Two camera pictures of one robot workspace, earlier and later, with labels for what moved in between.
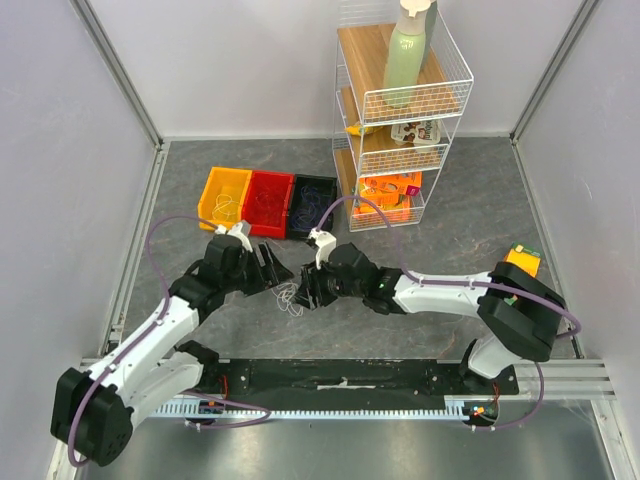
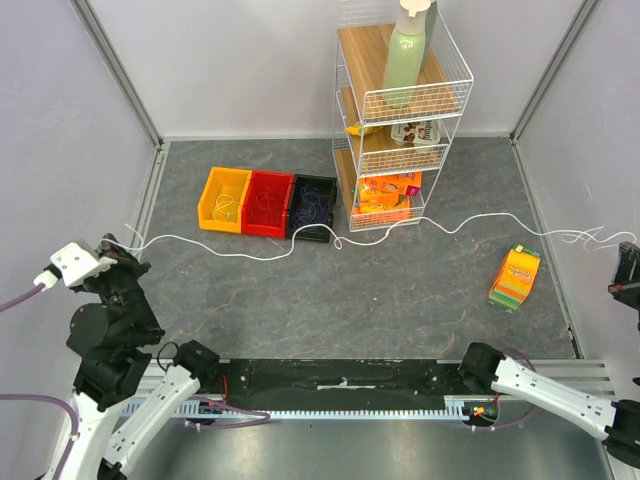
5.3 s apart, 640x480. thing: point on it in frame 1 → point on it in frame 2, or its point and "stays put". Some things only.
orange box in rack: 392,191 stays put
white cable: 225,207 stays put
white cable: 283,293 → 338,242
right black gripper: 315,284 → 626,273
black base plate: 345,379 stays put
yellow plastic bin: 222,197 stays put
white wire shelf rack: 400,87 stays put
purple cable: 311,215 stays put
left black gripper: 269,275 → 112,248
